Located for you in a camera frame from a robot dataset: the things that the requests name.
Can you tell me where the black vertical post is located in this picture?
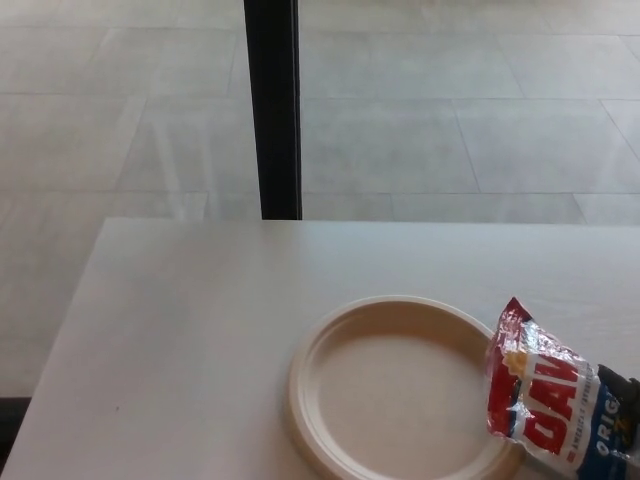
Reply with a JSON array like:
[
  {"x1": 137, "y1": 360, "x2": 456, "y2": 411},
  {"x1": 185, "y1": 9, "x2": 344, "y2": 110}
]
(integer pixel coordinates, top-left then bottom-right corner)
[{"x1": 243, "y1": 0, "x2": 304, "y2": 221}]

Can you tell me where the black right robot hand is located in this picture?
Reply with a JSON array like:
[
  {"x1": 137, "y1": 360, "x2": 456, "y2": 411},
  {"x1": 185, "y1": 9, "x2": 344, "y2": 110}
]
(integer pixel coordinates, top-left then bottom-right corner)
[{"x1": 597, "y1": 363, "x2": 640, "y2": 480}]

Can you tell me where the red white sunflower seed bag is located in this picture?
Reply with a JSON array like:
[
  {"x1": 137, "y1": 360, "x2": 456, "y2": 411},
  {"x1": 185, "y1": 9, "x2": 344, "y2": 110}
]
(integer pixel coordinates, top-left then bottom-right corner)
[{"x1": 483, "y1": 296, "x2": 632, "y2": 480}]

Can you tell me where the beige round paper plate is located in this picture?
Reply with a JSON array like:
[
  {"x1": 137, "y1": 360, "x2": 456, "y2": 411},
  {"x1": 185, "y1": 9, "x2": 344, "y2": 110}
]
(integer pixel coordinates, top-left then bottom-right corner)
[{"x1": 287, "y1": 294, "x2": 524, "y2": 480}]

